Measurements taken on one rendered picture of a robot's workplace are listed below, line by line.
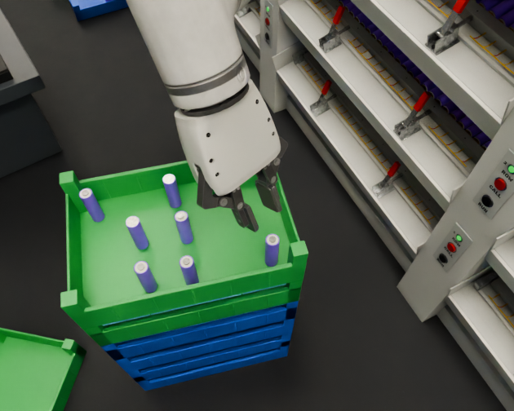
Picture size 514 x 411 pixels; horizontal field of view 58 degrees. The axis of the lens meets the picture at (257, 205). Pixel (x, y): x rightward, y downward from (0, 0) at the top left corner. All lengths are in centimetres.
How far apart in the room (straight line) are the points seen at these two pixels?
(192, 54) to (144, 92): 105
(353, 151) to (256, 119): 61
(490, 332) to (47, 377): 87
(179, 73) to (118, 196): 34
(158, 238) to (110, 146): 70
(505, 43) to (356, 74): 33
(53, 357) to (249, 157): 73
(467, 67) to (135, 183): 51
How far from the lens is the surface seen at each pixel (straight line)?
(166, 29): 43
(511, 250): 81
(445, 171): 85
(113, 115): 143
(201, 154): 48
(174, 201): 69
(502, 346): 96
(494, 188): 74
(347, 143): 110
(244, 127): 49
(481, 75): 74
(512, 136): 69
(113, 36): 171
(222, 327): 75
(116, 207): 73
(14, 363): 114
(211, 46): 43
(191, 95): 45
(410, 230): 100
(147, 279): 61
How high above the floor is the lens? 99
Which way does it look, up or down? 57 degrees down
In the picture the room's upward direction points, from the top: straight up
